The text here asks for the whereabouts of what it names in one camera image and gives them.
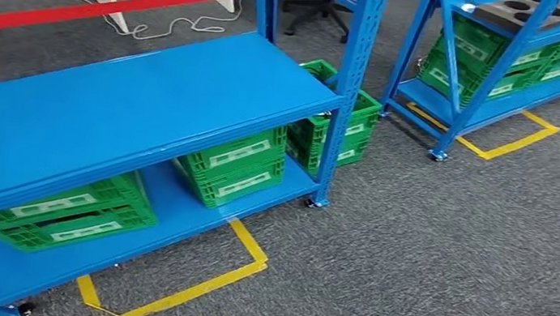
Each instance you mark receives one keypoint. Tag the blue metal shelf rack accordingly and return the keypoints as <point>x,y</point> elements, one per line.
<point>482,102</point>
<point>103,101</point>

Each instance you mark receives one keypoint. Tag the black office chair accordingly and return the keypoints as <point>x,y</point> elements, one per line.
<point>315,12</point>

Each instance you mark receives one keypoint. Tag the grey tray with round holes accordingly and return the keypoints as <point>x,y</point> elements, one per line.
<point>500,7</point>

